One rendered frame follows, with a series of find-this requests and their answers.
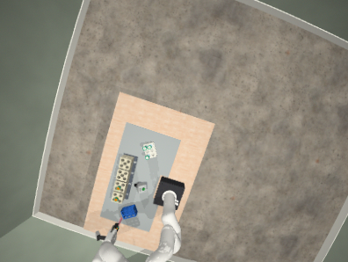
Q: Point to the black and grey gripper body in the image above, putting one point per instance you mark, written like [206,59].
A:
[111,237]

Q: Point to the blue tube rack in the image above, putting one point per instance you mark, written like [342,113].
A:
[128,211]

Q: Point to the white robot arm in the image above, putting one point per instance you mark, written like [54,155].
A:
[170,239]

